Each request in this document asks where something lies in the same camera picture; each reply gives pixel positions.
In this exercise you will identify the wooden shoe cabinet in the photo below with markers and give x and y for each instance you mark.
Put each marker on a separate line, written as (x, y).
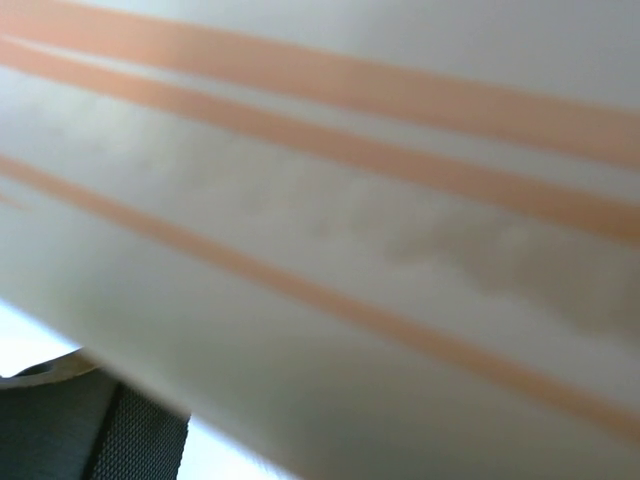
(366, 239)

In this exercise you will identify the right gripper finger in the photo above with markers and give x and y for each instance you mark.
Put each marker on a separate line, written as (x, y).
(67, 418)

